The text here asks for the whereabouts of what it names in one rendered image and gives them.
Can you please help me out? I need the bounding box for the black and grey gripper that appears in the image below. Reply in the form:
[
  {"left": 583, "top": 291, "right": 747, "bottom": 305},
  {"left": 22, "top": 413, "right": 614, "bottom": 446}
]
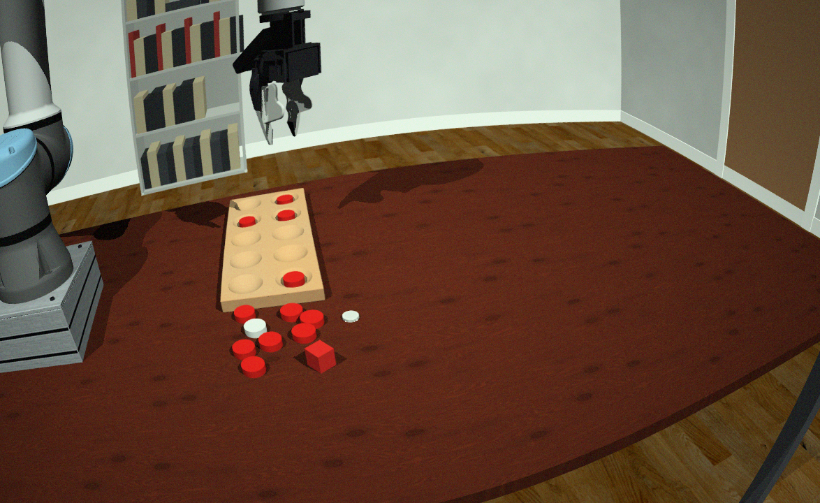
[{"left": 249, "top": 9, "right": 321, "bottom": 145}]

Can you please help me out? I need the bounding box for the red cube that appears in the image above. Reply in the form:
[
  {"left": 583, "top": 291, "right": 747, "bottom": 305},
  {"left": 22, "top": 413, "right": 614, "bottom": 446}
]
[{"left": 305, "top": 340, "right": 336, "bottom": 373}]

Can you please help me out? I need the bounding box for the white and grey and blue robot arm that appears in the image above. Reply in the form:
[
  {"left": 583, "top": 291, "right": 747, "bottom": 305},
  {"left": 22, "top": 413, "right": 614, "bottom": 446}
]
[{"left": 0, "top": 0, "right": 73, "bottom": 304}]

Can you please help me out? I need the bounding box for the tan tray with round pockets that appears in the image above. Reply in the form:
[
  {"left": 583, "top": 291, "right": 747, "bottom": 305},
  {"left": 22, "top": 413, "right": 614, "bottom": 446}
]
[{"left": 220, "top": 188, "right": 325, "bottom": 312}]

